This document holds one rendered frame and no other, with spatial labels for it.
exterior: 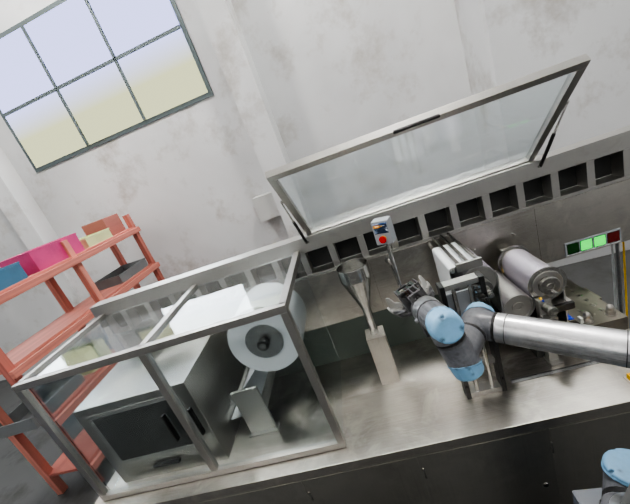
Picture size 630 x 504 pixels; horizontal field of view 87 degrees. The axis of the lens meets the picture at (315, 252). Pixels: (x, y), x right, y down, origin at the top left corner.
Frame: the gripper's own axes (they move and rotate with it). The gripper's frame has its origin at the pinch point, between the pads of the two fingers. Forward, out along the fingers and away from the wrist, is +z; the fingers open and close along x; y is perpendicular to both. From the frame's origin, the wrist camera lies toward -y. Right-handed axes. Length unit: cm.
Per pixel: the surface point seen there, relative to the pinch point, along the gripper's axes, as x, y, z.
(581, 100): -242, -19, 198
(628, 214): -110, -46, 47
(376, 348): 21, -28, 42
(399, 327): 7, -38, 68
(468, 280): -22.3, -12.3, 11.5
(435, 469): 29, -72, 17
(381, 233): -8.0, 17.9, 24.0
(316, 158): -3, 55, 14
